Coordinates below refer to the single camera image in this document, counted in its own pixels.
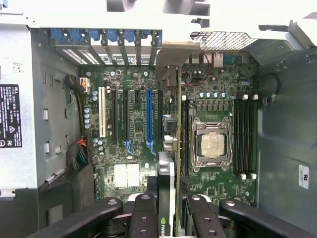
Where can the grey power supply unit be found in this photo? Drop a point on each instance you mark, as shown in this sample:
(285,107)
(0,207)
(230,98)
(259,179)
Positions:
(15,62)

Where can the blue expansion slot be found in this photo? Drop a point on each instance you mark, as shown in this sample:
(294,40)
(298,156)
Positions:
(149,116)

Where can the green motherboard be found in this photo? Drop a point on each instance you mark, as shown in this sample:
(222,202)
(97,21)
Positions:
(138,119)

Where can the black RAM slot white clips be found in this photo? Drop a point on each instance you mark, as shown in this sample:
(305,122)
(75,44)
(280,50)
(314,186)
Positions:
(252,136)
(242,136)

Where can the white expansion slot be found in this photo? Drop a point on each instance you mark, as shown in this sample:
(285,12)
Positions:
(102,111)

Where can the CPU socket with processor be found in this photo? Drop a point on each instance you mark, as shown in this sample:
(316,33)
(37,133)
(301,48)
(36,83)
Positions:
(195,129)

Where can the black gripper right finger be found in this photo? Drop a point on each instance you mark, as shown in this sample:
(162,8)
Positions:
(205,220)

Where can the CPU seated in socket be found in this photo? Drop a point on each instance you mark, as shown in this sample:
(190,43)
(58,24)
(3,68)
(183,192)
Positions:
(213,145)

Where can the long black expansion slot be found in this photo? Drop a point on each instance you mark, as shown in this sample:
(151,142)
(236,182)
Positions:
(160,109)
(126,114)
(114,114)

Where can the silver chipset heatsink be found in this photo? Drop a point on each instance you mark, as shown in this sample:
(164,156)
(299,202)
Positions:
(126,174)

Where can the open black PC case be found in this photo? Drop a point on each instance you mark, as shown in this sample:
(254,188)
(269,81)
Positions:
(284,138)

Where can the short black expansion slot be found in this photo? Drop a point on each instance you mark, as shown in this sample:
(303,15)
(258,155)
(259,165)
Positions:
(137,96)

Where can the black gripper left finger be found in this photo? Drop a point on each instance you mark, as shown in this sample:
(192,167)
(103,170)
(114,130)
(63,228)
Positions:
(143,218)

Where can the black plastic shroud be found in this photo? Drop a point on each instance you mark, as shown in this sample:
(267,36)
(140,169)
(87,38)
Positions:
(64,193)

